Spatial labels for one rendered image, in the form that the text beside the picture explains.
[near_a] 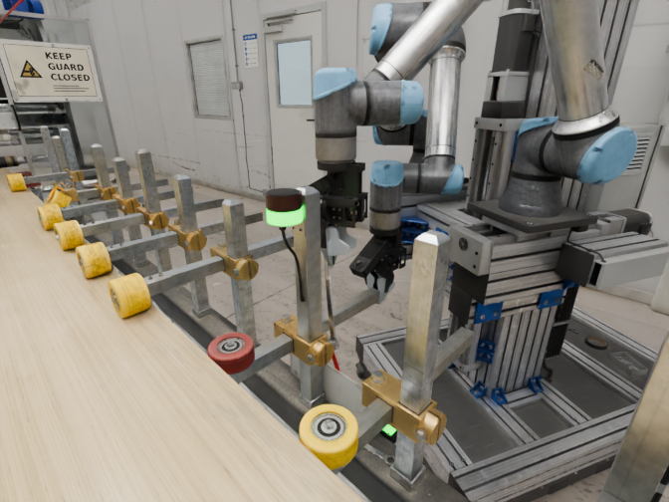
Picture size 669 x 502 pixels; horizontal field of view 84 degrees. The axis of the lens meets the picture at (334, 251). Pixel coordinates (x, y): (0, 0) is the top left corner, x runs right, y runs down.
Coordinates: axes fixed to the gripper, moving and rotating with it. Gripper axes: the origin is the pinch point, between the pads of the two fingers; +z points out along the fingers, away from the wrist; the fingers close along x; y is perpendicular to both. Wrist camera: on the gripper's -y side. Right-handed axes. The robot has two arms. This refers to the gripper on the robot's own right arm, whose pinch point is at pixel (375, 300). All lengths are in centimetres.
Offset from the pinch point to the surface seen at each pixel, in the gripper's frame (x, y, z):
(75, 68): 248, 4, -64
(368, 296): -1.2, -4.6, -3.8
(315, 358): -8.0, -28.9, -3.3
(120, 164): 94, -26, -27
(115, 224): 74, -37, -13
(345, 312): -1.5, -13.1, -3.3
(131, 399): 0, -58, -9
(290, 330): 0.3, -28.1, -5.2
